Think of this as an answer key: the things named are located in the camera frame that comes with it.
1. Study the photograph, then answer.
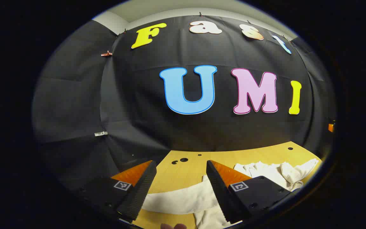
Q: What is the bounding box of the cream white sweatshirt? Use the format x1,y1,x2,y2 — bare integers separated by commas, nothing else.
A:
142,158,319,229

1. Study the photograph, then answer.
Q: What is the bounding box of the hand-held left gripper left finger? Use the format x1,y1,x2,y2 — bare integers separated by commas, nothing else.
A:
75,160,157,223

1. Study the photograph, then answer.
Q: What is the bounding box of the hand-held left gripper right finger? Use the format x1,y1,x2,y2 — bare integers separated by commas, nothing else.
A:
206,160,292,224

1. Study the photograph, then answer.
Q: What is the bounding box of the black backdrop cloth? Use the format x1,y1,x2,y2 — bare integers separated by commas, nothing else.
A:
32,14,336,191

